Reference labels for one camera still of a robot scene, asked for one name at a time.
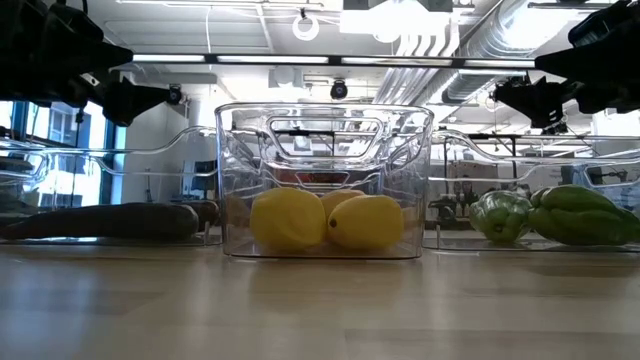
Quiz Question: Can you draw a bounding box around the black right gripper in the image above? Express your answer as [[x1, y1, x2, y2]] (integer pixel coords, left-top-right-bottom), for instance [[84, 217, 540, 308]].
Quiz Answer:
[[491, 74, 577, 135]]

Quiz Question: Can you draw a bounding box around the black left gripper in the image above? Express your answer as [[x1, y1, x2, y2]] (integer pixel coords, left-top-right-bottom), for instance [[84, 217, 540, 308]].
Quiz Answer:
[[101, 76, 174, 128]]

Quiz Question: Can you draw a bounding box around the green bell pepper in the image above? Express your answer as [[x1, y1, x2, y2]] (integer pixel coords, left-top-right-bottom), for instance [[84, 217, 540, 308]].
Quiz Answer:
[[468, 189, 534, 245], [526, 183, 640, 247]]

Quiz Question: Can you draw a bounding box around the purple eggplant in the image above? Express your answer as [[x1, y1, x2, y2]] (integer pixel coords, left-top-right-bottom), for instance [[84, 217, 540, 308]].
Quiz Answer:
[[0, 201, 201, 242]]

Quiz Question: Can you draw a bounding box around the yellow lemon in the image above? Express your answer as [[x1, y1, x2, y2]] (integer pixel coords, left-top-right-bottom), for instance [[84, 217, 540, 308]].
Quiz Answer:
[[326, 194, 406, 251], [249, 186, 328, 250]]

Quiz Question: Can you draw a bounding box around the orange toy fruit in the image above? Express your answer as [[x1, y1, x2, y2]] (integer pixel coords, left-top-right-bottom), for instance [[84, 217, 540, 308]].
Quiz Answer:
[[319, 188, 367, 217]]

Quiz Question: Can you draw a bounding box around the shallow clear plastic bin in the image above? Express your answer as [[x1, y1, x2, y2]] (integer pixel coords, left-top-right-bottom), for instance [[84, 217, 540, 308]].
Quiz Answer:
[[0, 124, 224, 248], [421, 128, 640, 254]]

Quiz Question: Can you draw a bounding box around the narrow clear plastic bin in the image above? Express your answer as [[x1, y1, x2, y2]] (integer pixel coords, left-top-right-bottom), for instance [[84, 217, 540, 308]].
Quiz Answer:
[[214, 101, 436, 261]]

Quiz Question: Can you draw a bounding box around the window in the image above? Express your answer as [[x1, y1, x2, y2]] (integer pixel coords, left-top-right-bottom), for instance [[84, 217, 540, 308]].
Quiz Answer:
[[0, 99, 127, 207]]

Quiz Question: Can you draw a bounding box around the silver ventilation duct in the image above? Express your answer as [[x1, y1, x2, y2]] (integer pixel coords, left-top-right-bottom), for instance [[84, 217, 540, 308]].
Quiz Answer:
[[441, 0, 577, 106]]

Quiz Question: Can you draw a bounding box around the white ring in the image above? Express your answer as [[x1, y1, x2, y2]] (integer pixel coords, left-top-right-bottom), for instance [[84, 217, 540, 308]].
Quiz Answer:
[[291, 13, 321, 43]]

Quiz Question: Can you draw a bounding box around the black aluminium frame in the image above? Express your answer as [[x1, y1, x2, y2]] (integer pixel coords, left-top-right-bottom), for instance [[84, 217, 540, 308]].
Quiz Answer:
[[113, 52, 538, 70]]

